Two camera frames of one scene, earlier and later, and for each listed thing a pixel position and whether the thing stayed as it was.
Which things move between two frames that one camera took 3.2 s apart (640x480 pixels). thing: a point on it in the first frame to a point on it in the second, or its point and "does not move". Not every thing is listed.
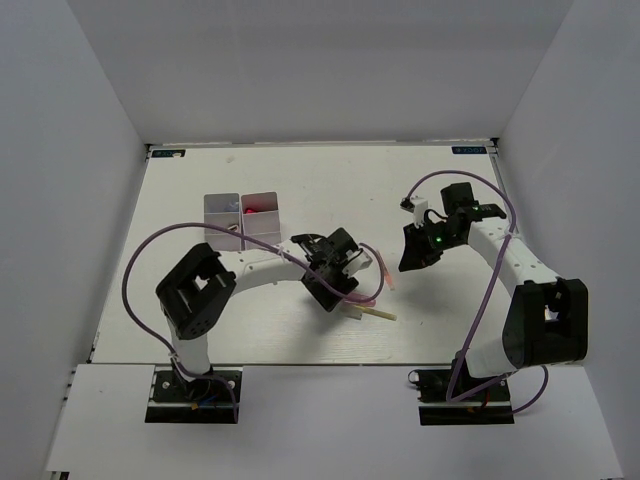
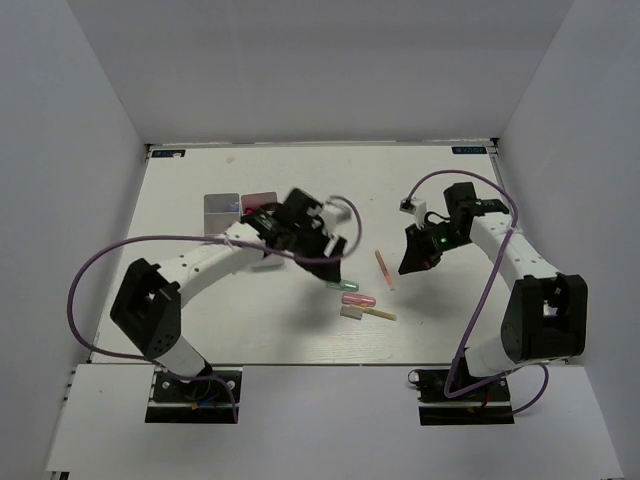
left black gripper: [327, 300] to [324, 240]
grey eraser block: [351, 310] does not move
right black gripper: [416, 255] does not move
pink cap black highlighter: [255, 209] does not move
